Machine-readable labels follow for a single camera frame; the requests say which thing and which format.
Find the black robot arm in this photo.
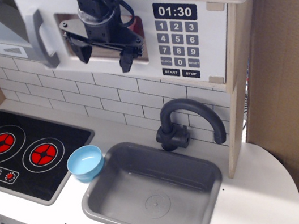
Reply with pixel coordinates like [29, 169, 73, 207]
[59, 0, 144, 73]

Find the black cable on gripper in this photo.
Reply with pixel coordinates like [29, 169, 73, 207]
[116, 0, 138, 29]

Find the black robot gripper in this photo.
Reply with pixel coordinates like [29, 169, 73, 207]
[59, 1, 144, 73]

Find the grey toy sink basin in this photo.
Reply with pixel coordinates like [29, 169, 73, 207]
[82, 142, 222, 224]

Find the white wooden microwave cabinet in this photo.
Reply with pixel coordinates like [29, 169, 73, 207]
[14, 0, 299, 210]

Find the light blue bowl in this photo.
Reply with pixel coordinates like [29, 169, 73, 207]
[66, 145, 105, 183]

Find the grey microwave door handle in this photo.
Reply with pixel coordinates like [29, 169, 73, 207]
[32, 9, 59, 69]

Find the white toy microwave door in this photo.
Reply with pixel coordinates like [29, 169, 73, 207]
[14, 0, 228, 84]

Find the black toy stovetop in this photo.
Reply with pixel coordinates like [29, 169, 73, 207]
[0, 110, 94, 206]

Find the dark grey toy faucet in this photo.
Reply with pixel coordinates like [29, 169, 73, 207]
[150, 91, 228, 155]

